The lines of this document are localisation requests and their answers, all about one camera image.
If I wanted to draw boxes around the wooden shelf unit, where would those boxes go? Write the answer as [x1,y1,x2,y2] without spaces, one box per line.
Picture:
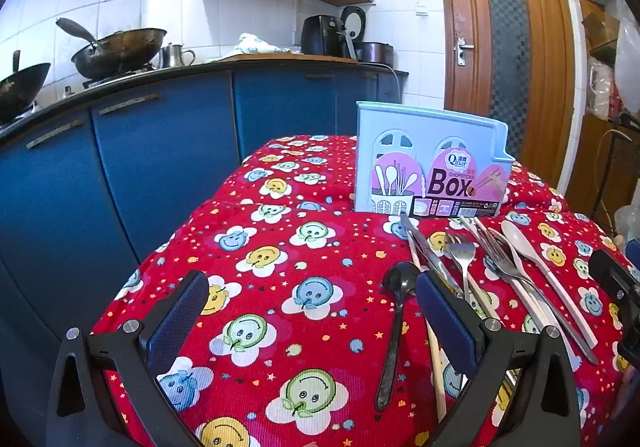
[565,0,640,208]

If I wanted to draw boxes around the grey power cable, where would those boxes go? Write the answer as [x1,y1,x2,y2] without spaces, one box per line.
[385,62,403,105]

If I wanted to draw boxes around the dark rice cooker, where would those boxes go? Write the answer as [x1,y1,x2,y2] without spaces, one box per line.
[341,6,396,65]

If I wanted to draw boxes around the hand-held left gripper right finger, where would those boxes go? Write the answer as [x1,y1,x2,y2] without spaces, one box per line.
[416,271,583,447]

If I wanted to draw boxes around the black air fryer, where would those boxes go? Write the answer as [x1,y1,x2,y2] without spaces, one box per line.
[301,14,358,62]

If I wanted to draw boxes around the white spoon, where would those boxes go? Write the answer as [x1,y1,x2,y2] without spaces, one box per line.
[501,220,599,349]

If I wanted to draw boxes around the black spoon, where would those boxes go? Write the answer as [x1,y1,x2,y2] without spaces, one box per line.
[375,261,422,412]

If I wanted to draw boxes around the wooden cutting board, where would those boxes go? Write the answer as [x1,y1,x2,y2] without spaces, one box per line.
[220,52,358,64]

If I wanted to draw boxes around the white plastic bag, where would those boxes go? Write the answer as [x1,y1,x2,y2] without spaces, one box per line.
[614,0,640,112]

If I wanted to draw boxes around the silver door handle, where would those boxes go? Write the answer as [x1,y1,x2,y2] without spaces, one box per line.
[452,38,475,65]

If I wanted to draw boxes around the black wok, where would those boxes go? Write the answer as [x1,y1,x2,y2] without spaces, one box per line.
[0,50,52,125]

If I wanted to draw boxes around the steel kettle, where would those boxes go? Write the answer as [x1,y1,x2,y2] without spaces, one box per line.
[159,43,197,70]

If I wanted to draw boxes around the blue kitchen base cabinet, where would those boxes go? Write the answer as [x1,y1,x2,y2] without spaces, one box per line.
[0,64,408,447]

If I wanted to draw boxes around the white patterned cloth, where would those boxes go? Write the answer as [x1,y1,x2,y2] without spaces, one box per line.
[231,33,291,56]

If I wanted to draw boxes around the white plastic packets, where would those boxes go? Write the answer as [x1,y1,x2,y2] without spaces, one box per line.
[587,57,621,118]

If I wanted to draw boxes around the light blue utensil box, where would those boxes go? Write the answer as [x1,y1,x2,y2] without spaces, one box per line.
[355,101,516,218]

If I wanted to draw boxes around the gas stove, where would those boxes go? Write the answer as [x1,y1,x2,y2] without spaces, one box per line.
[82,66,158,88]

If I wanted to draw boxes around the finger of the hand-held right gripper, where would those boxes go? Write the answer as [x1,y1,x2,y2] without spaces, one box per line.
[616,340,640,368]
[589,249,640,323]

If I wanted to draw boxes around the red smiley-flower tablecloth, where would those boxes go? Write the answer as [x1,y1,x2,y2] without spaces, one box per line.
[90,134,640,447]

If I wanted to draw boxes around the steel table knife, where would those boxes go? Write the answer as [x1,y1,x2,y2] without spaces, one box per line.
[400,212,466,299]

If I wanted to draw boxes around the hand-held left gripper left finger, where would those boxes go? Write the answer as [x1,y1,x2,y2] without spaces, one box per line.
[46,269,210,447]

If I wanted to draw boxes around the wooden door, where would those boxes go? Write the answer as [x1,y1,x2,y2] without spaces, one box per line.
[432,0,576,188]

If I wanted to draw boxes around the steel fork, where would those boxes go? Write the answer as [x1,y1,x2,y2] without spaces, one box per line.
[480,226,599,365]
[444,232,478,303]

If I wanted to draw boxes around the large steel wok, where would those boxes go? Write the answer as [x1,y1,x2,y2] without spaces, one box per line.
[56,18,168,80]

